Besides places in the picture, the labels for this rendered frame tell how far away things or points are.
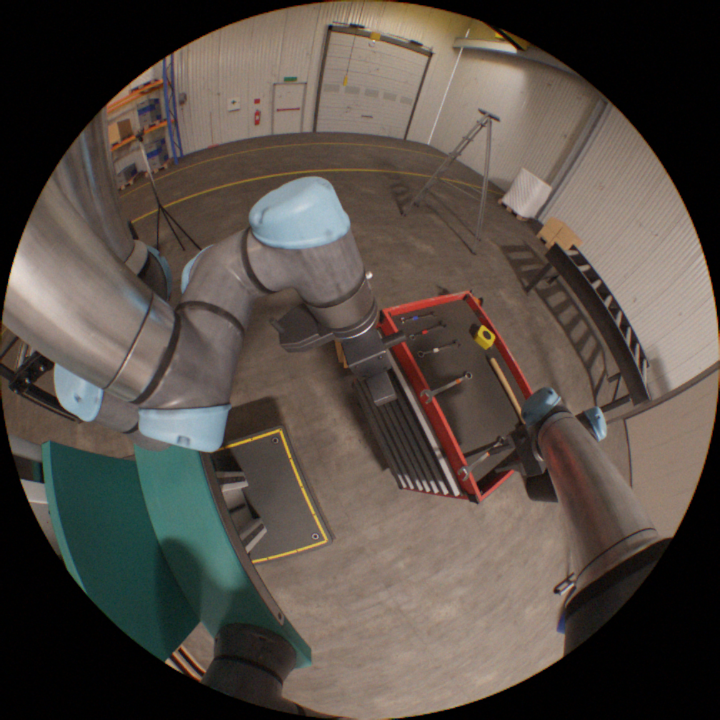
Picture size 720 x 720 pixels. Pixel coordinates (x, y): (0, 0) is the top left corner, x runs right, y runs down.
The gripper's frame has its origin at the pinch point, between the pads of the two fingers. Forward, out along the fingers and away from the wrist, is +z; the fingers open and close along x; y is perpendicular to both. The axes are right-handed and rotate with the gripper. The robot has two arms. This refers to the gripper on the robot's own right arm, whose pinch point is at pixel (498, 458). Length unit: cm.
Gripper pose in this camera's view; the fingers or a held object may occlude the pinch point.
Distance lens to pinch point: 71.2
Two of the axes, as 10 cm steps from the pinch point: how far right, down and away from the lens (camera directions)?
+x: 3.8, 8.6, -3.5
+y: -8.5, 1.8, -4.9
